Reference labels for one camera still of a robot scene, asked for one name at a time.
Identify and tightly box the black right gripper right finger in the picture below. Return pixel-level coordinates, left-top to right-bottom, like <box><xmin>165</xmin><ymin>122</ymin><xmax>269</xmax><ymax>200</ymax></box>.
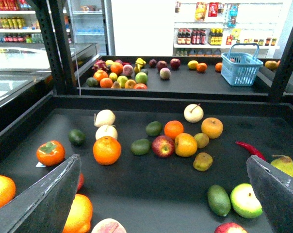
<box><xmin>246</xmin><ymin>155</ymin><xmax>293</xmax><ymax>233</ymax></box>

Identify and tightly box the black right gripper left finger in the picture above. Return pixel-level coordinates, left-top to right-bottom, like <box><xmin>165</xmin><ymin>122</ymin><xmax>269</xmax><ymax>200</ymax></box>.
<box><xmin>0</xmin><ymin>154</ymin><xmax>81</xmax><ymax>233</ymax></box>

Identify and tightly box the yellow green pear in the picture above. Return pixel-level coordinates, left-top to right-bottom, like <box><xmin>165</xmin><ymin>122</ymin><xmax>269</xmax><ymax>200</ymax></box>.
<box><xmin>271</xmin><ymin>155</ymin><xmax>293</xmax><ymax>177</ymax></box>

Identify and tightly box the bright green apple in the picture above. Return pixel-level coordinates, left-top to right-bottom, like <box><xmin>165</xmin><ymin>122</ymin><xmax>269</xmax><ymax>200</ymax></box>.
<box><xmin>230</xmin><ymin>183</ymin><xmax>263</xmax><ymax>219</ymax></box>

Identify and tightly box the white price tag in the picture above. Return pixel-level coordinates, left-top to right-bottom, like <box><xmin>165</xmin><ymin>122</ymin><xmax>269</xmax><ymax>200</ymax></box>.
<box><xmin>36</xmin><ymin>162</ymin><xmax>46</xmax><ymax>167</ymax></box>

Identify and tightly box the red apple front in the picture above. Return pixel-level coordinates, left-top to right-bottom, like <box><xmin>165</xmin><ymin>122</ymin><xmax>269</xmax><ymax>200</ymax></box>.
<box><xmin>77</xmin><ymin>173</ymin><xmax>84</xmax><ymax>192</ymax></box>

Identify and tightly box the bumpy orange mandarin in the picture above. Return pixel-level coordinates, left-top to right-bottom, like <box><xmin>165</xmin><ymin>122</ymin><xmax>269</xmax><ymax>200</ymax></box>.
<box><xmin>0</xmin><ymin>175</ymin><xmax>16</xmax><ymax>208</ymax></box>

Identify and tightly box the red chili pepper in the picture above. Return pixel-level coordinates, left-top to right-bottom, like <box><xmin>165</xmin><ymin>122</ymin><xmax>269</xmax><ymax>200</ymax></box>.
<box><xmin>235</xmin><ymin>141</ymin><xmax>266</xmax><ymax>161</ymax></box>

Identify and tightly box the orange persimmon green calyx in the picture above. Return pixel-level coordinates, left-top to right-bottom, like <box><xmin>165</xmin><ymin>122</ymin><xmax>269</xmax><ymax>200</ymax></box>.
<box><xmin>36</xmin><ymin>140</ymin><xmax>65</xmax><ymax>166</ymax></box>

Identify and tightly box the green lime front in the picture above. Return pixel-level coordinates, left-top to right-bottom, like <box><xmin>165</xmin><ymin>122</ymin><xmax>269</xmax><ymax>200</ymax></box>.
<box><xmin>207</xmin><ymin>184</ymin><xmax>231</xmax><ymax>217</ymax></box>

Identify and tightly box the green lime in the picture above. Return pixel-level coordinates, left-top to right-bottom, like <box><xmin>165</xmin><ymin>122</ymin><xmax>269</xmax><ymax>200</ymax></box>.
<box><xmin>130</xmin><ymin>139</ymin><xmax>151</xmax><ymax>156</ymax></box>
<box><xmin>207</xmin><ymin>184</ymin><xmax>231</xmax><ymax>217</ymax></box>
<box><xmin>146</xmin><ymin>121</ymin><xmax>163</xmax><ymax>137</ymax></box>

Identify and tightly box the pale peach front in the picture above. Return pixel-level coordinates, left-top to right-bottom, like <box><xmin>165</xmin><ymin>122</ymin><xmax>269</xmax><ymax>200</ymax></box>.
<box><xmin>91</xmin><ymin>218</ymin><xmax>127</xmax><ymax>233</ymax></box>

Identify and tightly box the dark green avocado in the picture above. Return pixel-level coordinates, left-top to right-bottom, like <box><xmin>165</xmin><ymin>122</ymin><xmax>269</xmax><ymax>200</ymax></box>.
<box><xmin>68</xmin><ymin>129</ymin><xmax>86</xmax><ymax>146</ymax></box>

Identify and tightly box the large orange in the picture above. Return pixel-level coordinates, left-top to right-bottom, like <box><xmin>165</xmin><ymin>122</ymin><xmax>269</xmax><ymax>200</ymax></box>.
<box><xmin>93</xmin><ymin>136</ymin><xmax>121</xmax><ymax>166</ymax></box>

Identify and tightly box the golden pear apple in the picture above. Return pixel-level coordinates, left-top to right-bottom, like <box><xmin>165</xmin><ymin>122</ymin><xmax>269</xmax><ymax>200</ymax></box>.
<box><xmin>201</xmin><ymin>117</ymin><xmax>224</xmax><ymax>139</ymax></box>

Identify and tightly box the brown kiwi upper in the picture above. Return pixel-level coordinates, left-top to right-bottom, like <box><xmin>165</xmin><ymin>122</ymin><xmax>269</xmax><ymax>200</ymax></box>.
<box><xmin>194</xmin><ymin>133</ymin><xmax>210</xmax><ymax>149</ymax></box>

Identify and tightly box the white pear centre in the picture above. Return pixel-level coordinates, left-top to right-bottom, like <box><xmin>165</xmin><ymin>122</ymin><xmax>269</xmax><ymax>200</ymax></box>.
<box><xmin>95</xmin><ymin>124</ymin><xmax>118</xmax><ymax>140</ymax></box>

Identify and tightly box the white pear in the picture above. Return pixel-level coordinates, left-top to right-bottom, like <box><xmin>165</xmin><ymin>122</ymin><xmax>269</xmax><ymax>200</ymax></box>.
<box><xmin>183</xmin><ymin>104</ymin><xmax>204</xmax><ymax>123</ymax></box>
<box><xmin>95</xmin><ymin>124</ymin><xmax>118</xmax><ymax>140</ymax></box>
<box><xmin>94</xmin><ymin>109</ymin><xmax>115</xmax><ymax>127</ymax></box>

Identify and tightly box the yellow orange apple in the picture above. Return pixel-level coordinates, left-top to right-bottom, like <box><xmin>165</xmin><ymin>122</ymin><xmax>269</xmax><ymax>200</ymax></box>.
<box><xmin>175</xmin><ymin>133</ymin><xmax>197</xmax><ymax>157</ymax></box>

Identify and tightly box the white pear left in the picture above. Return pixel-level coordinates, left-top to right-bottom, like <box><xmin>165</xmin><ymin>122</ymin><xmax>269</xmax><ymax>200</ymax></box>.
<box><xmin>94</xmin><ymin>109</ymin><xmax>115</xmax><ymax>127</ymax></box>

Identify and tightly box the green lime lower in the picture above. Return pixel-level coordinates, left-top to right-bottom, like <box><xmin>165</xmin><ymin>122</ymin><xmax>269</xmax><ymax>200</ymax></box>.
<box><xmin>130</xmin><ymin>139</ymin><xmax>151</xmax><ymax>156</ymax></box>

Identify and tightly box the white pear right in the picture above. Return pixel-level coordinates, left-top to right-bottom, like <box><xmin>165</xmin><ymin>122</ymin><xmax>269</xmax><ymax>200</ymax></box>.
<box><xmin>183</xmin><ymin>104</ymin><xmax>204</xmax><ymax>123</ymax></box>

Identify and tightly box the small orange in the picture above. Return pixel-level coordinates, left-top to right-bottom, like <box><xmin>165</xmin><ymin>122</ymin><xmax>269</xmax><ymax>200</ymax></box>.
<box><xmin>164</xmin><ymin>120</ymin><xmax>184</xmax><ymax>140</ymax></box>

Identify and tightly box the red yellow apple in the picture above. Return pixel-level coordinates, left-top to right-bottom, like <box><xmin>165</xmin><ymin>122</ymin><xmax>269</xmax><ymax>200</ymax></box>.
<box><xmin>151</xmin><ymin>135</ymin><xmax>175</xmax><ymax>158</ymax></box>

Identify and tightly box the small blue basket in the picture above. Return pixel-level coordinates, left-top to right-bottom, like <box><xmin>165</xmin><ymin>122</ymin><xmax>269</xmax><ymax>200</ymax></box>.
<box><xmin>221</xmin><ymin>43</ymin><xmax>263</xmax><ymax>86</ymax></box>

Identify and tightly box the green lime upper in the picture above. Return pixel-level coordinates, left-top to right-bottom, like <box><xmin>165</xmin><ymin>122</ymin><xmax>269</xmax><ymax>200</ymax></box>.
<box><xmin>146</xmin><ymin>121</ymin><xmax>163</xmax><ymax>137</ymax></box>

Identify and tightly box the far fruit pile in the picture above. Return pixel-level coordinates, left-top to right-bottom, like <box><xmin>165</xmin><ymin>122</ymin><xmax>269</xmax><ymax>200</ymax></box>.
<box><xmin>85</xmin><ymin>58</ymin><xmax>148</xmax><ymax>89</ymax></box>

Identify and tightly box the black shelf upright post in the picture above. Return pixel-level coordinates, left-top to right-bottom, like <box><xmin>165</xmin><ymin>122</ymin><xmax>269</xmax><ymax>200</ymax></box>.
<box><xmin>28</xmin><ymin>0</ymin><xmax>77</xmax><ymax>95</ymax></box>

